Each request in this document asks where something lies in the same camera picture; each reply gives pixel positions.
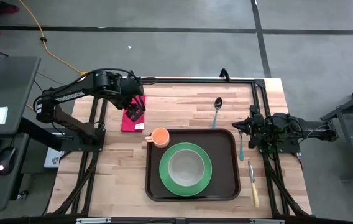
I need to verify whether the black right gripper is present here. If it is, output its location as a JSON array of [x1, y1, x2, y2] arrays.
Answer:
[[231, 105, 272, 150]]

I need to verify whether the red cloth napkin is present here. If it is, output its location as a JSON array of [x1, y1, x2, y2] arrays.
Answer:
[[121, 95, 147, 133]]

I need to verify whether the teal-handled metal fork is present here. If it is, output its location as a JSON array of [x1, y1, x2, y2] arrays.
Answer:
[[238, 131, 245, 162]]

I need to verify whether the teal-handled metal spoon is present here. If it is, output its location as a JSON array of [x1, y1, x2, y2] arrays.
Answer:
[[211, 96, 224, 129]]

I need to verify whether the orange plastic mug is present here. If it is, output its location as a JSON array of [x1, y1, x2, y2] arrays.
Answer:
[[145, 127, 170, 149]]

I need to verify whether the grey plastic bowl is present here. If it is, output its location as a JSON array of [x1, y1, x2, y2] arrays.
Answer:
[[167, 149, 206, 187]]

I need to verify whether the green plastic plate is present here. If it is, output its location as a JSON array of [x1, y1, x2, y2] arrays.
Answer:
[[158, 142, 213, 197]]

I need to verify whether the dark brown serving tray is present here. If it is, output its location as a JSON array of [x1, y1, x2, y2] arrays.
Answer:
[[145, 128, 241, 202]]

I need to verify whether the white printed box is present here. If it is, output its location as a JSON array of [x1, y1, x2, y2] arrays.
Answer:
[[43, 146, 64, 169]]

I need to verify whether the grey computer desk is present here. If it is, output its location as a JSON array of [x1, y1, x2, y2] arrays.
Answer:
[[0, 55, 42, 213]]

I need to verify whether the black computer mouse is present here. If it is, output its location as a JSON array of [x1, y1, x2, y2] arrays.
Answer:
[[0, 146, 17, 176]]

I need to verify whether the person's foot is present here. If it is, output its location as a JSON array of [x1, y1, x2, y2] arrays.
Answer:
[[0, 1, 21, 15]]

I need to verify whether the black aluminium table frame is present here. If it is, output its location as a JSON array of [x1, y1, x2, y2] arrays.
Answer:
[[47, 76, 313, 219]]

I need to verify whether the yellow-handled table knife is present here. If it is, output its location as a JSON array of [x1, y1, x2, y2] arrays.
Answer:
[[247, 160, 260, 209]]

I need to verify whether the black floor cable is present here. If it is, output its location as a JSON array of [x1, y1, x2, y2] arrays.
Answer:
[[33, 70, 64, 85]]

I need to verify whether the silver metal bracket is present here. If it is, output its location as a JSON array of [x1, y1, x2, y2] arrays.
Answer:
[[76, 217, 112, 224], [250, 218, 285, 224]]

